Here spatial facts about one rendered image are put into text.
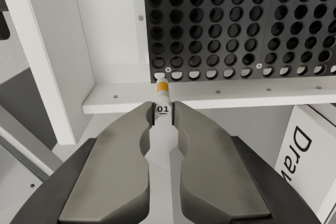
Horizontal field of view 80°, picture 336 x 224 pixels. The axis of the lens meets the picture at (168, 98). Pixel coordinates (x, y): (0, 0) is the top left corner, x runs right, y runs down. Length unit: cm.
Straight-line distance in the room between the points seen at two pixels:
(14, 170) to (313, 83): 56
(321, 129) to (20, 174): 56
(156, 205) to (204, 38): 184
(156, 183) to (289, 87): 154
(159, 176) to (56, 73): 153
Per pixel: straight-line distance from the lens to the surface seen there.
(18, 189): 59
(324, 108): 36
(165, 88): 16
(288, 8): 23
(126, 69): 28
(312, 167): 37
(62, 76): 21
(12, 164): 54
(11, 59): 140
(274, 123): 48
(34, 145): 54
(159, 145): 141
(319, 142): 35
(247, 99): 25
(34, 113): 64
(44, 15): 20
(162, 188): 180
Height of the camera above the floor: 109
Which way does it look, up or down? 62 degrees down
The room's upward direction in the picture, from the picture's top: 176 degrees clockwise
